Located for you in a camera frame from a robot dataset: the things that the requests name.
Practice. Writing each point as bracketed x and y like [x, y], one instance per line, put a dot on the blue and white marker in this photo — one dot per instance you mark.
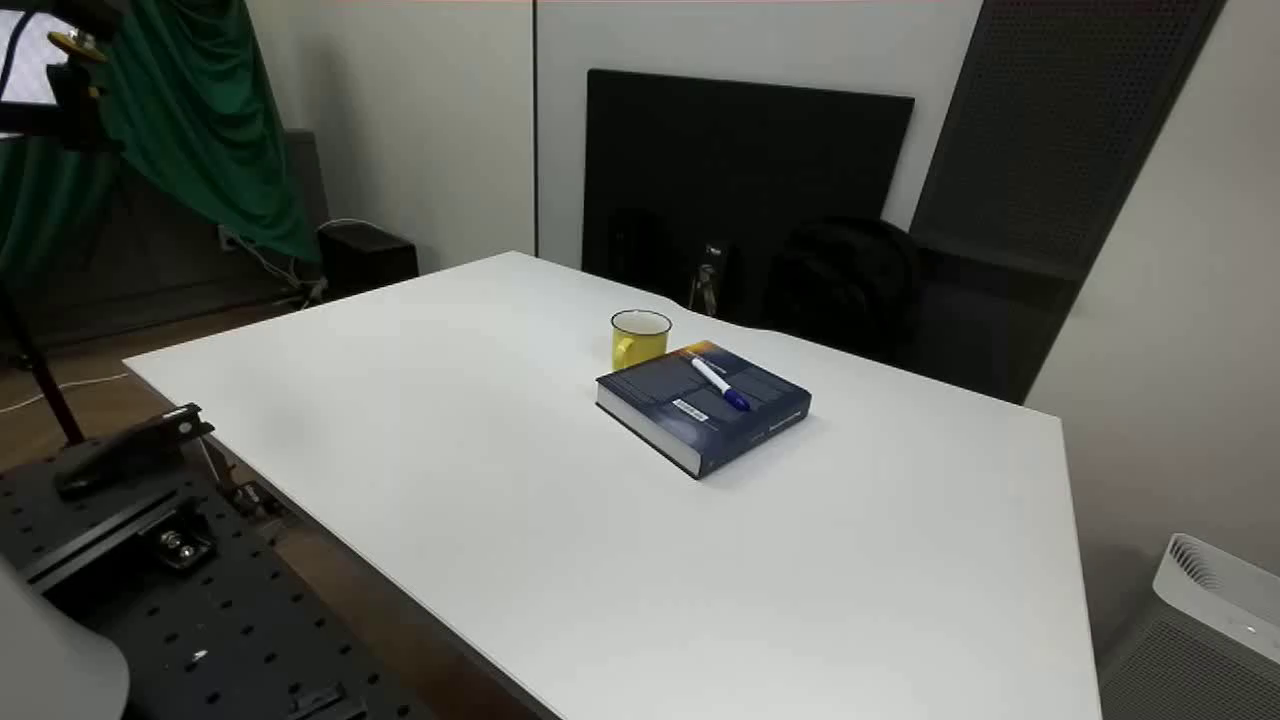
[728, 393]

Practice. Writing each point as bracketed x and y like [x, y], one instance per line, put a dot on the yellow enamel mug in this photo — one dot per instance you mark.
[639, 335]

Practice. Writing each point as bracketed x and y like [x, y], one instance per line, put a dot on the dark blue hardcover book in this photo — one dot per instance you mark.
[677, 415]

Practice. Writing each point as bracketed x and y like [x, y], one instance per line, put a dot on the black box speaker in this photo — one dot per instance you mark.
[360, 259]

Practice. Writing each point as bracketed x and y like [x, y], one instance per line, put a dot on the black clamp on breadboard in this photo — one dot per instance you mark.
[111, 459]

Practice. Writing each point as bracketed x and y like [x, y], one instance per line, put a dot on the black perforated breadboard table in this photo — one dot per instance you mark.
[209, 617]

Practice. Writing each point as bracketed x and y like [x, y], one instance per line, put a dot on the green curtain cloth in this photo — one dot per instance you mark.
[169, 88]

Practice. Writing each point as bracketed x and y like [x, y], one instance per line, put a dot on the black tripod stand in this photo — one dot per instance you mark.
[47, 381]

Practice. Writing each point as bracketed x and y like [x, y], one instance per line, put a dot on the white bin with grey body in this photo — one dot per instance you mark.
[1206, 643]

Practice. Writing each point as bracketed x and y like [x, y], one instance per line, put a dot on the black panel leaning on wall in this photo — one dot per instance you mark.
[687, 162]

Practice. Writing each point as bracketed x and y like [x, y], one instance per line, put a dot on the dark grey wall panel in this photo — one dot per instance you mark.
[1050, 125]

